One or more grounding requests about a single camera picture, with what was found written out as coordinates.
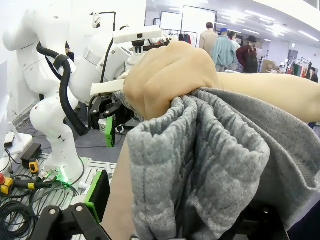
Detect white pants drawstring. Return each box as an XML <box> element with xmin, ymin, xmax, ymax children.
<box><xmin>90</xmin><ymin>79</ymin><xmax>128</xmax><ymax>96</ymax></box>

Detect black stand with white camera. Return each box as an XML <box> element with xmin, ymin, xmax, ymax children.
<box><xmin>89</xmin><ymin>11</ymin><xmax>117</xmax><ymax>33</ymax></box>

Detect yellow emergency stop box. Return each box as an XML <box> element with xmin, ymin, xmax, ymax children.
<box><xmin>0</xmin><ymin>172</ymin><xmax>15</xmax><ymax>195</ymax></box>

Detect black left arm hose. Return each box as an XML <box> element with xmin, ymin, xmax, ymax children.
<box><xmin>36</xmin><ymin>42</ymin><xmax>88</xmax><ymax>137</ymax></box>

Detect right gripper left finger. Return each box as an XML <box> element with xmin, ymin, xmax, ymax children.
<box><xmin>30</xmin><ymin>169</ymin><xmax>112</xmax><ymax>240</ymax></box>

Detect mannequin in teal jacket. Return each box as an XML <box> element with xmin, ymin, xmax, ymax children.
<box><xmin>211</xmin><ymin>27</ymin><xmax>238</xmax><ymax>72</ymax></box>

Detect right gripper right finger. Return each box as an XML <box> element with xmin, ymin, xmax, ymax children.
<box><xmin>232</xmin><ymin>201</ymin><xmax>289</xmax><ymax>240</ymax></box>

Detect mannequin in maroon jacket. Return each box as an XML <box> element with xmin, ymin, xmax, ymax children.
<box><xmin>236</xmin><ymin>35</ymin><xmax>260</xmax><ymax>74</ymax></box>

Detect black power box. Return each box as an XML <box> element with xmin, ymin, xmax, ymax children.
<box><xmin>20</xmin><ymin>143</ymin><xmax>42</xmax><ymax>168</ymax></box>

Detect grey training pants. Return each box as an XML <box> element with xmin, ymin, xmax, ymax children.
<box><xmin>113</xmin><ymin>87</ymin><xmax>320</xmax><ymax>240</ymax></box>

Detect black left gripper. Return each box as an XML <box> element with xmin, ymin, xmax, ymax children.
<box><xmin>88</xmin><ymin>96</ymin><xmax>137</xmax><ymax>149</ymax></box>

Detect black clothes rack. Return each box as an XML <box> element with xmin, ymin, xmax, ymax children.
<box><xmin>161</xmin><ymin>28</ymin><xmax>199</xmax><ymax>46</ymax></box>

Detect black cable bundle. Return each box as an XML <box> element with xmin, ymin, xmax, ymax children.
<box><xmin>0</xmin><ymin>174</ymin><xmax>76</xmax><ymax>237</ymax></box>

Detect aluminium base plate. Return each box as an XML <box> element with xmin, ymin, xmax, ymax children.
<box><xmin>9</xmin><ymin>152</ymin><xmax>118</xmax><ymax>211</ymax></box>

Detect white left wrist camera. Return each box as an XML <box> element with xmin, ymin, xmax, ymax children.
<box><xmin>112</xmin><ymin>24</ymin><xmax>163</xmax><ymax>47</ymax></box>

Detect person's right forearm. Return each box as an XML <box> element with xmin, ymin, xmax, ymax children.
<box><xmin>216</xmin><ymin>71</ymin><xmax>320</xmax><ymax>124</ymax></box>

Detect person's right hand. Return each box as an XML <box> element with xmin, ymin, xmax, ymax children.
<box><xmin>123</xmin><ymin>41</ymin><xmax>223</xmax><ymax>123</ymax></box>

